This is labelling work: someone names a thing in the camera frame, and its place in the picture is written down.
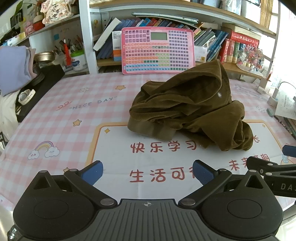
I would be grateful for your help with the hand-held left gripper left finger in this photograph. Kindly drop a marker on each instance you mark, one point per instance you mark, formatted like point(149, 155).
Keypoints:
point(92, 172)

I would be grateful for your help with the colourful small figurines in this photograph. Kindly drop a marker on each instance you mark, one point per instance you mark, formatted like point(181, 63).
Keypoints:
point(251, 58)

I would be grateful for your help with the row of blue books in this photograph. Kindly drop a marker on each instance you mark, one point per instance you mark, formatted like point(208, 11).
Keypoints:
point(208, 39)

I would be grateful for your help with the grey flat laptop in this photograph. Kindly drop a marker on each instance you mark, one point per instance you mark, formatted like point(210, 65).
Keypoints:
point(166, 16)

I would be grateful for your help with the brown velvet garment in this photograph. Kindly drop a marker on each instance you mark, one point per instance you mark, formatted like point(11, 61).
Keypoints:
point(185, 104)

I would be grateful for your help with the pink toy keyboard board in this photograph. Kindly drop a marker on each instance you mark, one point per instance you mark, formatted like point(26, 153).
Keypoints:
point(157, 51)

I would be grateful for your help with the white tub with green lid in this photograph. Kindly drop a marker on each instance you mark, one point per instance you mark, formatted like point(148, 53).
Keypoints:
point(78, 61)

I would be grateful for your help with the white wristwatch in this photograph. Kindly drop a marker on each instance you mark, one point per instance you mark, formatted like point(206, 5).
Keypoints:
point(25, 96)

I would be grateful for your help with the lavender folded cloth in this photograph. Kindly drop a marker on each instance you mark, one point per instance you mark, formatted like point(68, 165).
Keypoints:
point(13, 67)

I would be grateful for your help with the pink checked printed tablecloth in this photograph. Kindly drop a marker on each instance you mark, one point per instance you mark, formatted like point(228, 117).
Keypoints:
point(104, 92)

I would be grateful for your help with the dark round disc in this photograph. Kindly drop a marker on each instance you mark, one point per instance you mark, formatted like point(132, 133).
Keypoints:
point(38, 77)

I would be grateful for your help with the gold round tin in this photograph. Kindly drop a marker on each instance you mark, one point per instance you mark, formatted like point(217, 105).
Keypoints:
point(44, 56)

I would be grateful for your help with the white printed paper sheet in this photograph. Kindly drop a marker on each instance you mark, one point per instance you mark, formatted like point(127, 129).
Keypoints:
point(286, 102)

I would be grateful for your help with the clear plastic box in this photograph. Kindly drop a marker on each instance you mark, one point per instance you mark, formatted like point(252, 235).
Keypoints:
point(200, 53)

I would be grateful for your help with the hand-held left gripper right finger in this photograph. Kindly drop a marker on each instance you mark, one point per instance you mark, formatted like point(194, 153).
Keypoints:
point(203, 172)

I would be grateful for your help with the row of red books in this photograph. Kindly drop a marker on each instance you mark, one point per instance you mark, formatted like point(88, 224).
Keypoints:
point(235, 46)

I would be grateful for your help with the red and pink plush toys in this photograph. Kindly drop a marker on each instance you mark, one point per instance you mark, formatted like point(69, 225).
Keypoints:
point(34, 23)

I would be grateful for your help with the black case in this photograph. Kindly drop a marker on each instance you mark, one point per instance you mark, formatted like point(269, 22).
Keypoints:
point(44, 85)

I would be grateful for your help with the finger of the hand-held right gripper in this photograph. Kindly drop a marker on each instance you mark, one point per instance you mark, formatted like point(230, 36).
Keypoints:
point(259, 162)
point(289, 151)

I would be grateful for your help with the pink paper ornament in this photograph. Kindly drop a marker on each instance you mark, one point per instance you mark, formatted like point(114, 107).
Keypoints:
point(55, 11)

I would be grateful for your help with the white shelf unit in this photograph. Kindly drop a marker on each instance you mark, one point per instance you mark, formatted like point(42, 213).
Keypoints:
point(86, 34)

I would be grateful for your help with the bunch of pens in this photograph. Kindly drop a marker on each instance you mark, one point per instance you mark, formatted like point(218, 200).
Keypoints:
point(69, 45)

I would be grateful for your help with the thick white book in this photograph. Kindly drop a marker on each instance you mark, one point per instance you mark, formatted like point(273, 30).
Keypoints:
point(106, 34)

